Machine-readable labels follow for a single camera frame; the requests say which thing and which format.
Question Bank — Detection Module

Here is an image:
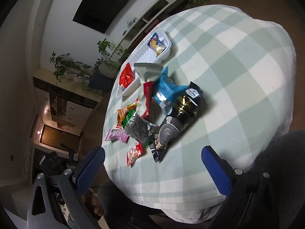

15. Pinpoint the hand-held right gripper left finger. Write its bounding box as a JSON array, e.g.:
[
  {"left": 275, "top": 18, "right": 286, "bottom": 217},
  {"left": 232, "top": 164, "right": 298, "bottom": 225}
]
[{"left": 27, "top": 147, "right": 106, "bottom": 229}]

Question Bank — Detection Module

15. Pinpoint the green snack packet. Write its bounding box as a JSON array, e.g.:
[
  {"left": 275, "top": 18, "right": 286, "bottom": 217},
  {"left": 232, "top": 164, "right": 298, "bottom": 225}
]
[{"left": 121, "top": 109, "right": 138, "bottom": 129}]

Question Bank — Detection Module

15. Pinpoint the green white checked tablecloth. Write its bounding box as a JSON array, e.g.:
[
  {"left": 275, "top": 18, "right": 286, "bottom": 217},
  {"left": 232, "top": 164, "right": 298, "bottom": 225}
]
[{"left": 102, "top": 4, "right": 296, "bottom": 223}]

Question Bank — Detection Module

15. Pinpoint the small red white packet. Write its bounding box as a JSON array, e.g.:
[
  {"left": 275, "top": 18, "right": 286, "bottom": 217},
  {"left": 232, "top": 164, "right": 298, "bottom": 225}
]
[{"left": 126, "top": 142, "right": 144, "bottom": 168}]

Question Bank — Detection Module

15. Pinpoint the white television cabinet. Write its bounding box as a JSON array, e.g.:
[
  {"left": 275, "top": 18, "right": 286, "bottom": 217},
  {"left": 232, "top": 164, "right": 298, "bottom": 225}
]
[{"left": 119, "top": 0, "right": 205, "bottom": 50}]

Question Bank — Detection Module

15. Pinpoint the blue yellow snack packet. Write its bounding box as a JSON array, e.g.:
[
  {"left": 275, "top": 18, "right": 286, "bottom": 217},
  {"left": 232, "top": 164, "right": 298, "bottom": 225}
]
[{"left": 147, "top": 32, "right": 166, "bottom": 58}]

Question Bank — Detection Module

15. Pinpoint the plain red snack packet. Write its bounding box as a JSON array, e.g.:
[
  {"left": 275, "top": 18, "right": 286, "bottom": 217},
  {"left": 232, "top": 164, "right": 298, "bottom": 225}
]
[{"left": 119, "top": 63, "right": 136, "bottom": 93}]

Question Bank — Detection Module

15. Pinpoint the clear dark seaweed packet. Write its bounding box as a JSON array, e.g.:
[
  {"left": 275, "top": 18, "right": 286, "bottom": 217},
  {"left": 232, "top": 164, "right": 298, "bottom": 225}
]
[{"left": 124, "top": 113, "right": 160, "bottom": 146}]

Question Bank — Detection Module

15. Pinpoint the tall leafy plant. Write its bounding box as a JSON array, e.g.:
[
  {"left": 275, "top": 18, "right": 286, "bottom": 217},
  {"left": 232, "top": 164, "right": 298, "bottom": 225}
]
[{"left": 50, "top": 51, "right": 96, "bottom": 91}]

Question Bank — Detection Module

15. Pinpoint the black packet with grey disc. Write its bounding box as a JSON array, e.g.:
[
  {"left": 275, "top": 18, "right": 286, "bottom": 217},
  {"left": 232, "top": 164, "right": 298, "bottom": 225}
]
[{"left": 149, "top": 116, "right": 189, "bottom": 163}]

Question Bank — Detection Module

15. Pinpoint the light blue snack packet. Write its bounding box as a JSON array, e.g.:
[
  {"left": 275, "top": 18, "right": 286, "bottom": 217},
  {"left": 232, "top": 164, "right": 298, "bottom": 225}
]
[{"left": 152, "top": 66, "right": 189, "bottom": 115}]

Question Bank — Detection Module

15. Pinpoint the red white snack packet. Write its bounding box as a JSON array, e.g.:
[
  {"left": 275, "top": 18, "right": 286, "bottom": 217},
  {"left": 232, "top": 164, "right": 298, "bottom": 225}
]
[{"left": 137, "top": 81, "right": 155, "bottom": 119}]

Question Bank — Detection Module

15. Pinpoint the black television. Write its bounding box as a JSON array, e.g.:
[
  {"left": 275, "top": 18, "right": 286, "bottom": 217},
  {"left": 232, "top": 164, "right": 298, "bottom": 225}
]
[{"left": 72, "top": 0, "right": 167, "bottom": 35}]

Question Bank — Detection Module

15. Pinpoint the black gold snack packet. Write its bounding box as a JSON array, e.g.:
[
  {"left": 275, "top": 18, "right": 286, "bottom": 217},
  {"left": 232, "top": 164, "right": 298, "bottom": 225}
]
[{"left": 173, "top": 81, "right": 203, "bottom": 125}]

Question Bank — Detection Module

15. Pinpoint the white plastic tray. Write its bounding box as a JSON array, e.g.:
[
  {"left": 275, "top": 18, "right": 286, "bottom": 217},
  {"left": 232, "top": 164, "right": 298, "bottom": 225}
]
[{"left": 116, "top": 28, "right": 172, "bottom": 99}]

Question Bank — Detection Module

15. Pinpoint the cream white snack packet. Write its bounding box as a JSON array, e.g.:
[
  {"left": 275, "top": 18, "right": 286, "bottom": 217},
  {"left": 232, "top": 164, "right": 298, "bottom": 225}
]
[{"left": 134, "top": 62, "right": 164, "bottom": 83}]

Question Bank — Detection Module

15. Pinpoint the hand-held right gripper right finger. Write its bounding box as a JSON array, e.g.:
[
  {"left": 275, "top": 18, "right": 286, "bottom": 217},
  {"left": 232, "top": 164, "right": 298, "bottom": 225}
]
[{"left": 201, "top": 145, "right": 286, "bottom": 229}]

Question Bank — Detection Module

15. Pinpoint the trailing vine plant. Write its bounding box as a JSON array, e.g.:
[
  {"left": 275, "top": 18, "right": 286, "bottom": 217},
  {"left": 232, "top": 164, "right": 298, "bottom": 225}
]
[{"left": 94, "top": 38, "right": 130, "bottom": 74}]

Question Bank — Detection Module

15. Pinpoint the pink snack packet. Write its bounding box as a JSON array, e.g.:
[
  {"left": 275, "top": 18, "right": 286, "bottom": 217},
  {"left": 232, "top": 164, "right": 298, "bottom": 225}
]
[{"left": 105, "top": 128, "right": 129, "bottom": 144}]

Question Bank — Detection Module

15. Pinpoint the person's left hand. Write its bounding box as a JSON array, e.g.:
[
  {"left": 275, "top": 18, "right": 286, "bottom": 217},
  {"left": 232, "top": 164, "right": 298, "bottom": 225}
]
[{"left": 81, "top": 188, "right": 104, "bottom": 219}]

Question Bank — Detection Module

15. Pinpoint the wooden wall cabinet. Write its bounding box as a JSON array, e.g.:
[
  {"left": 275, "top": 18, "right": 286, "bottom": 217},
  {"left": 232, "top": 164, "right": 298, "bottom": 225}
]
[{"left": 32, "top": 68, "right": 103, "bottom": 134}]

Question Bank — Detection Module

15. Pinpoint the orange snack packet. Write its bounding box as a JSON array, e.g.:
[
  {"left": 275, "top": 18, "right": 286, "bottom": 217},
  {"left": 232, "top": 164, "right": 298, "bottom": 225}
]
[{"left": 117, "top": 97, "right": 140, "bottom": 128}]

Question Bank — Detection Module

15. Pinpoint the dark square plant pot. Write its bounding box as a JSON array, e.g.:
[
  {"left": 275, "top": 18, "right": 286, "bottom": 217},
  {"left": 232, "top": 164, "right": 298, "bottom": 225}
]
[{"left": 87, "top": 73, "right": 113, "bottom": 92}]

